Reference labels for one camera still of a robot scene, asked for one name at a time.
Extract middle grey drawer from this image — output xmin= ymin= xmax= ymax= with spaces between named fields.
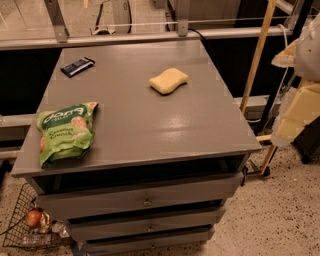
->
xmin=69 ymin=206 xmax=225 ymax=241

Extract plastic water bottle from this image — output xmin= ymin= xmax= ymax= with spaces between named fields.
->
xmin=21 ymin=234 xmax=52 ymax=247

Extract black wire basket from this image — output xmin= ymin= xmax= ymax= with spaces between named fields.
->
xmin=3 ymin=183 xmax=74 ymax=251

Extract grey drawer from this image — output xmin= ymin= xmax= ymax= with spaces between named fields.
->
xmin=36 ymin=172 xmax=243 ymax=220
xmin=69 ymin=206 xmax=225 ymax=241
xmin=85 ymin=225 xmax=214 ymax=255

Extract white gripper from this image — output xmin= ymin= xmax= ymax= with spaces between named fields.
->
xmin=271 ymin=13 xmax=320 ymax=147

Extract red apple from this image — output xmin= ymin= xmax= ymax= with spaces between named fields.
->
xmin=25 ymin=209 xmax=42 ymax=228

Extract grey metal rail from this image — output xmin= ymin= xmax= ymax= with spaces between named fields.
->
xmin=0 ymin=25 xmax=294 ymax=52

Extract top grey drawer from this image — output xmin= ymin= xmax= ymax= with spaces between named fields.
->
xmin=36 ymin=172 xmax=243 ymax=220

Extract green rice chip bag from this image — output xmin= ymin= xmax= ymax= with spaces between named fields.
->
xmin=36 ymin=102 xmax=98 ymax=167

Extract bottom grey drawer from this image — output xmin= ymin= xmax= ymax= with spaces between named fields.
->
xmin=85 ymin=225 xmax=214 ymax=255

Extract grey drawer cabinet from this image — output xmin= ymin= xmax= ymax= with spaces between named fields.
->
xmin=10 ymin=39 xmax=263 ymax=256

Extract yellow sponge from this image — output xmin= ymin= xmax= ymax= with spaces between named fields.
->
xmin=149 ymin=68 xmax=189 ymax=95

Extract wooden pole stand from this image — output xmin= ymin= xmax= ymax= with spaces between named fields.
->
xmin=239 ymin=0 xmax=278 ymax=177

